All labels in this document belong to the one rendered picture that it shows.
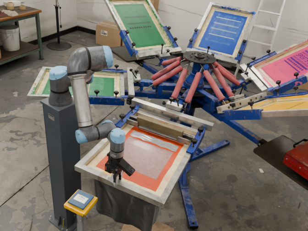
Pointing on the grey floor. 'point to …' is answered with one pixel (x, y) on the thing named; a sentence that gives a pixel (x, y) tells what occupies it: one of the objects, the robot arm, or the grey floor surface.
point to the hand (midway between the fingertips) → (118, 183)
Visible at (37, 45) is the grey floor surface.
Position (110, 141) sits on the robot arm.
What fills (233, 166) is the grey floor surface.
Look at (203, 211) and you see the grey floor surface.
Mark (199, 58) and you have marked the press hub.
